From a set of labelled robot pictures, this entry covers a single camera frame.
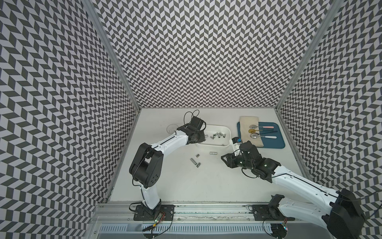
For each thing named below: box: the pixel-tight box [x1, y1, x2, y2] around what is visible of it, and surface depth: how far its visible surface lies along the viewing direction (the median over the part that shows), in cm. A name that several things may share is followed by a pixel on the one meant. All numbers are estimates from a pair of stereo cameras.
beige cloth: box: [239, 116, 264, 147], surface depth 107 cm
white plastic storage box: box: [195, 123, 232, 147], surface depth 104 cm
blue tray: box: [236, 121, 286, 149], surface depth 104 cm
